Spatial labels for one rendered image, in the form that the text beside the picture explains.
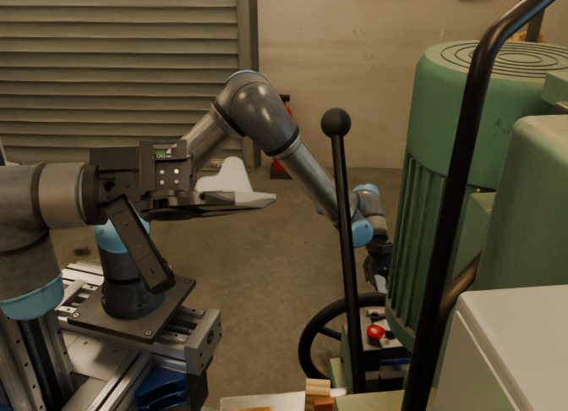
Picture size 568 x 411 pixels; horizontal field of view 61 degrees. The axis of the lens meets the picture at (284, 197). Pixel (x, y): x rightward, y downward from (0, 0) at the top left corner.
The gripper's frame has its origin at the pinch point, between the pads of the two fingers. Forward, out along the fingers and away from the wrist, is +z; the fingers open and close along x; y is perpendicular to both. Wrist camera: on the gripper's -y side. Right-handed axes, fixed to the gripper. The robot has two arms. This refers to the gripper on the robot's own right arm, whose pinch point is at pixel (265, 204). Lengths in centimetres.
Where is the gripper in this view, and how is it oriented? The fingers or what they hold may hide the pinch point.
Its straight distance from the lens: 57.5
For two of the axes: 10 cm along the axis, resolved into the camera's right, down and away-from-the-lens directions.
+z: 9.9, -0.5, 0.9
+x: -0.8, 1.9, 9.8
